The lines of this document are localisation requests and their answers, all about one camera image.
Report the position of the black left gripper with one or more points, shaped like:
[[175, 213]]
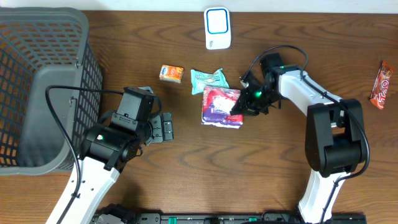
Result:
[[162, 127]]

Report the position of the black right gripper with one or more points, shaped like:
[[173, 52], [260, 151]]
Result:
[[245, 107]]

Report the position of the red purple snack pack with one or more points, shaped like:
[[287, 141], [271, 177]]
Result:
[[217, 105]]

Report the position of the small orange box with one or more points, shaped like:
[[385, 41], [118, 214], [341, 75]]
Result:
[[171, 73]]

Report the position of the teal wet wipes pack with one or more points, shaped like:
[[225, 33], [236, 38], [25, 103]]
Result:
[[200, 80]]

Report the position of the red snack bar wrapper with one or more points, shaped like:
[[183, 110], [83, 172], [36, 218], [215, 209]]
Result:
[[381, 85]]

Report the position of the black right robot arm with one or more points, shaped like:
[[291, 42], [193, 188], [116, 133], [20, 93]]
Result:
[[336, 146]]

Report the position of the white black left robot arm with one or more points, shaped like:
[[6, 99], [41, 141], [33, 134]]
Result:
[[105, 148]]

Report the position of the grey plastic mesh basket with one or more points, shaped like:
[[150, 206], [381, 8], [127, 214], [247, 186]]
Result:
[[50, 88]]

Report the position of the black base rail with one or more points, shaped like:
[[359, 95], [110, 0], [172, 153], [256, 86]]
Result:
[[217, 218]]

